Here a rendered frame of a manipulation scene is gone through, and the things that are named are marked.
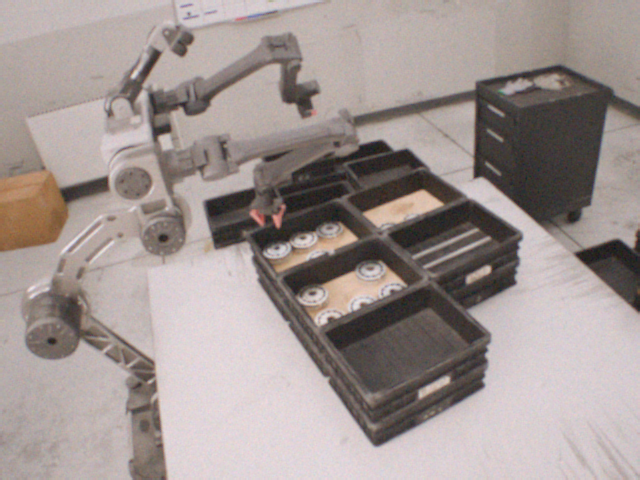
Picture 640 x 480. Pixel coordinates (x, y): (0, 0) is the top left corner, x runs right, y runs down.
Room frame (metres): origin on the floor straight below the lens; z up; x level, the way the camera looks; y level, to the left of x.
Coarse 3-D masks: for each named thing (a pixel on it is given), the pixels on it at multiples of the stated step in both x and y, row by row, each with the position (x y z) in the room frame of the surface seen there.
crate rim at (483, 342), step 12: (420, 288) 1.27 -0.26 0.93; (360, 312) 1.20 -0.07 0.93; (468, 312) 1.13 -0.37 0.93; (336, 324) 1.16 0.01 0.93; (480, 324) 1.07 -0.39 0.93; (324, 336) 1.12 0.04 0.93; (468, 348) 0.99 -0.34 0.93; (480, 348) 1.00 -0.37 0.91; (336, 360) 1.03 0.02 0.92; (444, 360) 0.97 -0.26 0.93; (456, 360) 0.97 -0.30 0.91; (348, 372) 0.97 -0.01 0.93; (420, 372) 0.94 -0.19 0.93; (432, 372) 0.94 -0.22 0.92; (360, 384) 0.93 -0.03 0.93; (396, 384) 0.91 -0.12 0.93; (408, 384) 0.91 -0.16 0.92; (372, 396) 0.88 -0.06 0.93; (384, 396) 0.89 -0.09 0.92
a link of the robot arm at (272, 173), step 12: (312, 144) 1.47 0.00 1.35; (324, 144) 1.44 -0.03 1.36; (336, 144) 1.43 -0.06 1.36; (348, 144) 1.39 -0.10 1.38; (288, 156) 1.52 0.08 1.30; (300, 156) 1.49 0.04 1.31; (312, 156) 1.46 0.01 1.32; (336, 156) 1.41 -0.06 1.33; (264, 168) 1.58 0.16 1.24; (276, 168) 1.54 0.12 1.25; (288, 168) 1.51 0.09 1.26; (264, 180) 1.57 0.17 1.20; (276, 180) 1.55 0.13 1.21
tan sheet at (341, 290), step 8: (352, 272) 1.51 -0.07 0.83; (392, 272) 1.48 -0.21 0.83; (336, 280) 1.48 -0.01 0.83; (344, 280) 1.47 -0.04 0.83; (352, 280) 1.47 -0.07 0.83; (384, 280) 1.44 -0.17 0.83; (392, 280) 1.44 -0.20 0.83; (400, 280) 1.43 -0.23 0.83; (328, 288) 1.44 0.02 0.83; (336, 288) 1.44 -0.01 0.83; (344, 288) 1.43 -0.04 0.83; (352, 288) 1.42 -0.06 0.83; (360, 288) 1.42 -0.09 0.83; (368, 288) 1.41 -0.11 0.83; (376, 288) 1.41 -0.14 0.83; (296, 296) 1.42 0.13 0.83; (336, 296) 1.40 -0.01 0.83; (344, 296) 1.39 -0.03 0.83; (352, 296) 1.38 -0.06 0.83; (376, 296) 1.37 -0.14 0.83; (336, 304) 1.36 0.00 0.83; (344, 304) 1.35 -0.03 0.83; (312, 312) 1.33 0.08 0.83
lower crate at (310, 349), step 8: (288, 312) 1.37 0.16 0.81; (296, 328) 1.34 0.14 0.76; (296, 336) 1.35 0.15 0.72; (304, 336) 1.25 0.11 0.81; (304, 344) 1.31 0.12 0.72; (312, 344) 1.20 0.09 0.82; (312, 352) 1.23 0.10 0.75; (312, 360) 1.23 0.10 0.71; (320, 360) 1.18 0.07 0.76; (320, 368) 1.19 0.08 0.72; (328, 376) 1.16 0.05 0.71
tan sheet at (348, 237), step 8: (344, 232) 1.76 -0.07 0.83; (344, 240) 1.70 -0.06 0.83; (352, 240) 1.70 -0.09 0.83; (320, 248) 1.68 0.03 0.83; (328, 248) 1.67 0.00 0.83; (296, 256) 1.65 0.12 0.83; (304, 256) 1.64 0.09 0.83; (272, 264) 1.62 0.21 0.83; (280, 264) 1.61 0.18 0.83; (288, 264) 1.61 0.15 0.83
